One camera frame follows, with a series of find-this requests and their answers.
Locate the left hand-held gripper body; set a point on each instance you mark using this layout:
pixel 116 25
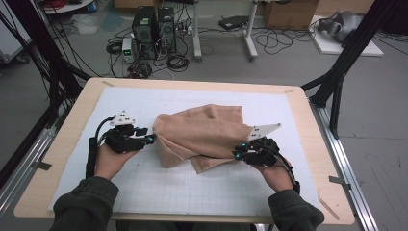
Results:
pixel 123 141

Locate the thin wooden stick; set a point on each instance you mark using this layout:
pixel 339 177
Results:
pixel 327 208

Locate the small tape strip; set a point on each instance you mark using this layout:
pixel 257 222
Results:
pixel 107 83

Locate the large cardboard box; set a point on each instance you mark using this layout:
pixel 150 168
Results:
pixel 288 14

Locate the grey headset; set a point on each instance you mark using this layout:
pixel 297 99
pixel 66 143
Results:
pixel 344 22

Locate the white grid mat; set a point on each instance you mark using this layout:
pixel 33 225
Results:
pixel 192 192

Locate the black table clip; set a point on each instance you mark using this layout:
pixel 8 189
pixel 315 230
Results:
pixel 43 166
pixel 338 181

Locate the white power supply unit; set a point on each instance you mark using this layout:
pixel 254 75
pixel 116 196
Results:
pixel 127 49

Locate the white floor board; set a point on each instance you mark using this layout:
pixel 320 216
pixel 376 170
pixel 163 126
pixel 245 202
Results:
pixel 330 46

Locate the person's left hand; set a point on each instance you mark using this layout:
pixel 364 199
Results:
pixel 110 162

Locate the aluminium rail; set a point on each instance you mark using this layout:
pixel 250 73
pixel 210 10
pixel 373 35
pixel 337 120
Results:
pixel 343 160
pixel 29 160

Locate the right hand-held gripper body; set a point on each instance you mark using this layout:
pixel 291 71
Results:
pixel 261 152

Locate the wide black computer tower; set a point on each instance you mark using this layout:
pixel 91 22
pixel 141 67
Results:
pixel 144 30

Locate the narrow black computer tower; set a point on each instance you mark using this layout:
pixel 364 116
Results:
pixel 166 29

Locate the person's right hand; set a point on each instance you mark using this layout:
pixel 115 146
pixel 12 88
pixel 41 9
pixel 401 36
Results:
pixel 277 178

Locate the clear plastic bag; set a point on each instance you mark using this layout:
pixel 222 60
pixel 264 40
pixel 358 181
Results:
pixel 85 24

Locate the black flat device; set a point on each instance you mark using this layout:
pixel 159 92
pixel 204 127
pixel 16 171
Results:
pixel 233 22

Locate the white table frame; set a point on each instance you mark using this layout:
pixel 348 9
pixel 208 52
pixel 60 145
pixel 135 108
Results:
pixel 250 35

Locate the black metal frame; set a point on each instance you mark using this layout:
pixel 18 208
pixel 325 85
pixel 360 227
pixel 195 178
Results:
pixel 48 54
pixel 349 51

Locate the round white table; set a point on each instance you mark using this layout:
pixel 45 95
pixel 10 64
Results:
pixel 69 7

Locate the tan towel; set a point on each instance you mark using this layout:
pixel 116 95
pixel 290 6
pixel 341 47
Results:
pixel 202 134

